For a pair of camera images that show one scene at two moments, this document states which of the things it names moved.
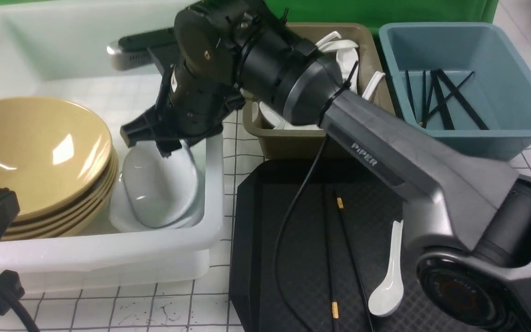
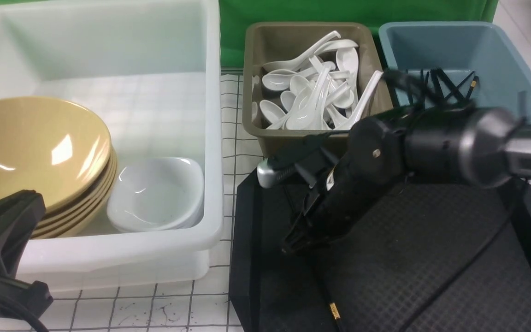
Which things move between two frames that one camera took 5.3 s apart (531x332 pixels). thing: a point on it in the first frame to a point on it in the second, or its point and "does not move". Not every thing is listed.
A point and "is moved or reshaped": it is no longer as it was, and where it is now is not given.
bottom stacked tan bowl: (85, 223) does not move
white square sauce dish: (163, 191) is moved or reshaped
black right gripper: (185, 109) to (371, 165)
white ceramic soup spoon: (388, 299) to (309, 115)
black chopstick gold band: (340, 206) to (473, 85)
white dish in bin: (155, 196) does not move
